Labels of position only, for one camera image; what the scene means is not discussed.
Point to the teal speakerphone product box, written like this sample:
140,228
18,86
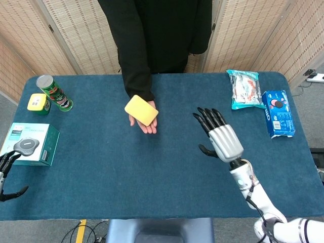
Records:
30,141

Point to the white plastic electronic device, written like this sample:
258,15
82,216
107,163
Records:
316,77

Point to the black screen hinge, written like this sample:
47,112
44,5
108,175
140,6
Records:
213,26
51,28

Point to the green jar yellow lid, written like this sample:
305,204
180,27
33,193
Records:
38,102

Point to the teal snack bag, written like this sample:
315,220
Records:
245,88

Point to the person right forearm black sleeve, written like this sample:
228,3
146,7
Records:
136,76

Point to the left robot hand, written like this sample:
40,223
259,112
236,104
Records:
6,162

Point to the blue table cloth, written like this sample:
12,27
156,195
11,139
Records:
126,172

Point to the black floor object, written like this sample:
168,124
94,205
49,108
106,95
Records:
318,159

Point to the person torso black sweater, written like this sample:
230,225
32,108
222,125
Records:
164,33

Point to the blue Oreo box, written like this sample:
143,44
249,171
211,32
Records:
278,114

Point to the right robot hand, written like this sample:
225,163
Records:
225,141

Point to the yellow sponge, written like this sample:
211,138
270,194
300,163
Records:
141,110

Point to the green Pringles can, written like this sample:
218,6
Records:
54,95

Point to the woven bamboo screen panel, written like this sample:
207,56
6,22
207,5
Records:
27,38
298,38
12,73
240,35
86,38

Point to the yellow floor tape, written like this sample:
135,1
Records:
81,231

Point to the person right hand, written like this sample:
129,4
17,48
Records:
149,129

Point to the person left forearm black sleeve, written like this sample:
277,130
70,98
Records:
200,33

